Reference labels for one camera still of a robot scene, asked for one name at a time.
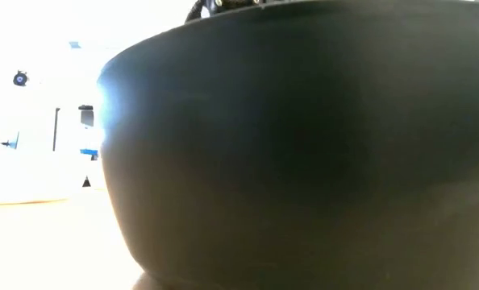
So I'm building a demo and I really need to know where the grey bowl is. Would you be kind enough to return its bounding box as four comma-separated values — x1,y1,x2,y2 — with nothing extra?
97,0,479,290

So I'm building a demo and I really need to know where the black background monitor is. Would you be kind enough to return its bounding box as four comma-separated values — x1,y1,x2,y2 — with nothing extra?
77,104,96,128

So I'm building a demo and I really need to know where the thin black stand pole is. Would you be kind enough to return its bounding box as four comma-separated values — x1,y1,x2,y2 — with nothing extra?
52,106,62,152

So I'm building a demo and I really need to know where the black right camera cable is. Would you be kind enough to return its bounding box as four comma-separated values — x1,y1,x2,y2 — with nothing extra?
184,0,205,23

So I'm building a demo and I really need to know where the round black wall device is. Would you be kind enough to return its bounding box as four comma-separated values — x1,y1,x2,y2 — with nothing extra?
12,70,30,88

